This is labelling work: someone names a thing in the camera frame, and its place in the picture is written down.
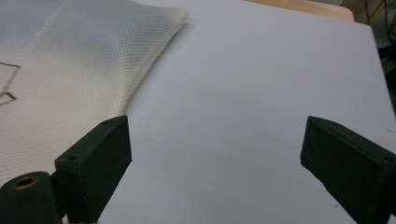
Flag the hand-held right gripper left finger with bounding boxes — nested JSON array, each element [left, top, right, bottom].
[[54, 115, 134, 224]]

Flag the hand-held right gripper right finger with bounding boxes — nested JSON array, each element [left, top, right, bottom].
[[299, 115, 396, 224]]

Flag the white mesh laundry bag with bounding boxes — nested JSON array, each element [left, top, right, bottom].
[[0, 0, 191, 189]]

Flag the wooden table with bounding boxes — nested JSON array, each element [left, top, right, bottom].
[[242, 0, 356, 23]]

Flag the black hanging desk cables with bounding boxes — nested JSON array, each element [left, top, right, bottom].
[[362, 0, 396, 41]]

